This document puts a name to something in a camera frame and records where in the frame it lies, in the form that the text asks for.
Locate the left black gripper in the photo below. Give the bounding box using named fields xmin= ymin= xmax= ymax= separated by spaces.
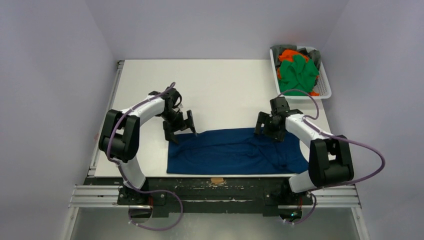
xmin=159 ymin=109 xmax=196 ymax=145

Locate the brown tape piece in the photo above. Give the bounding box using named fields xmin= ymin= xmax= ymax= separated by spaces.
xmin=210 ymin=177 xmax=225 ymax=185

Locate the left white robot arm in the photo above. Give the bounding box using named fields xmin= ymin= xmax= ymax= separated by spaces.
xmin=98 ymin=86 xmax=197 ymax=205

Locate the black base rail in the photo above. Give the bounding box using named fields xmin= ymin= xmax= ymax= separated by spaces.
xmin=84 ymin=177 xmax=314 ymax=218

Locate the orange t shirt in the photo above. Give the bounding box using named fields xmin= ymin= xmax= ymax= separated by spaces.
xmin=276 ymin=48 xmax=321 ymax=98

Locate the green t shirt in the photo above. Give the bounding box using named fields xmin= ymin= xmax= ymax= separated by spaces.
xmin=278 ymin=54 xmax=320 ymax=97

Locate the blue t shirt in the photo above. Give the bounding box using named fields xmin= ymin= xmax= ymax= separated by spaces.
xmin=166 ymin=128 xmax=309 ymax=175

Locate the grey t shirt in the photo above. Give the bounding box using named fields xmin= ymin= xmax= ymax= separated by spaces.
xmin=270 ymin=44 xmax=322 ymax=70

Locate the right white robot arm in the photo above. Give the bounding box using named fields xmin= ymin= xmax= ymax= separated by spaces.
xmin=254 ymin=96 xmax=354 ymax=204

